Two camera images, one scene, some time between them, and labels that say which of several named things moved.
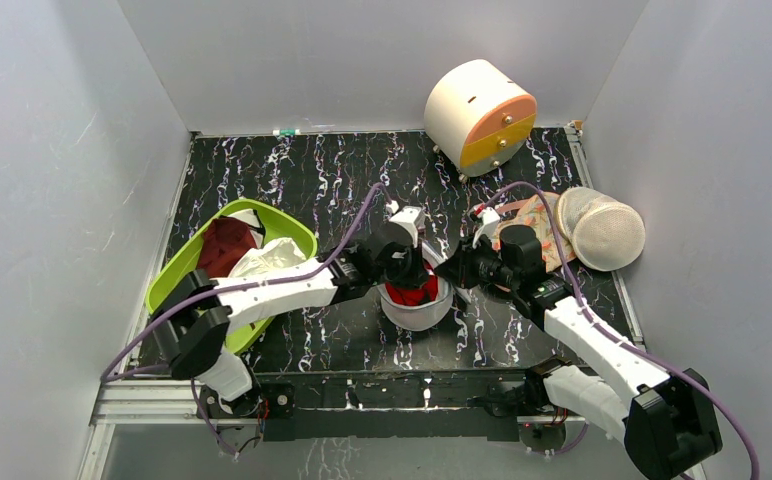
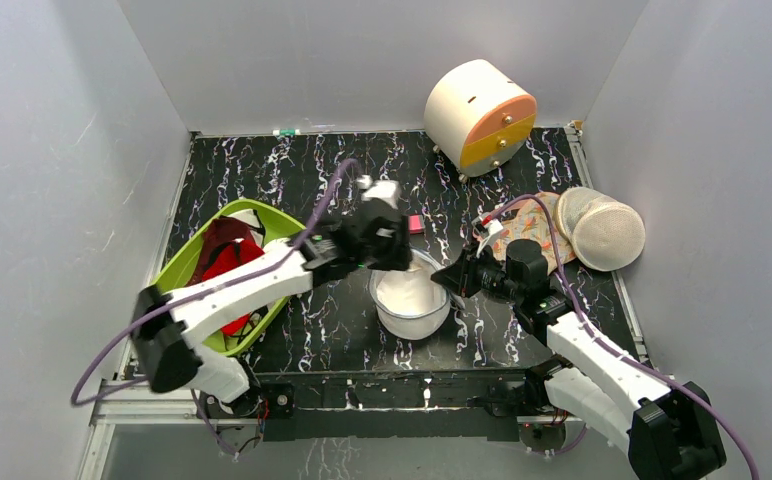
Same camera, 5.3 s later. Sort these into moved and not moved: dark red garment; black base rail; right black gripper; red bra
Moved: red bra
Not moved: right black gripper; dark red garment; black base rail
